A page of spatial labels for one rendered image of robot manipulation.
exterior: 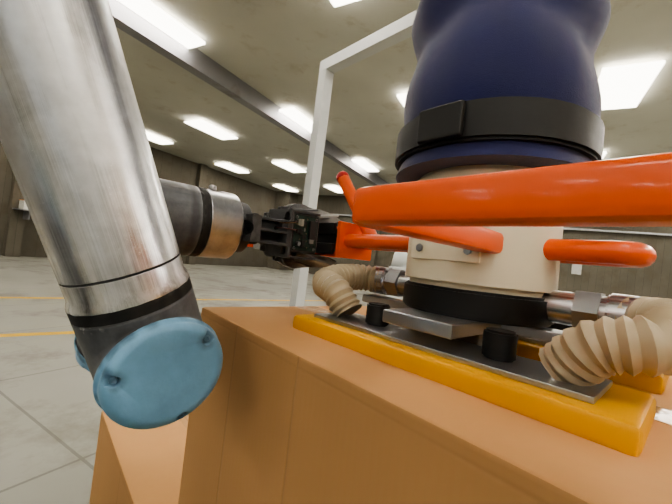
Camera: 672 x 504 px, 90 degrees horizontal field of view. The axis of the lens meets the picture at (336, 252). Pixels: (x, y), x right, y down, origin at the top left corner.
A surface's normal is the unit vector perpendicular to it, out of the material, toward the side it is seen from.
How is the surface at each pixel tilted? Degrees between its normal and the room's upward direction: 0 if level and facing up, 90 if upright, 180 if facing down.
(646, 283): 90
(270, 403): 90
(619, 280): 90
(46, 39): 95
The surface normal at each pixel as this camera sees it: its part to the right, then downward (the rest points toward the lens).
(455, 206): -0.73, -0.10
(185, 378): 0.65, 0.22
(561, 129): 0.20, 0.00
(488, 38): -0.49, -0.11
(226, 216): 0.67, -0.15
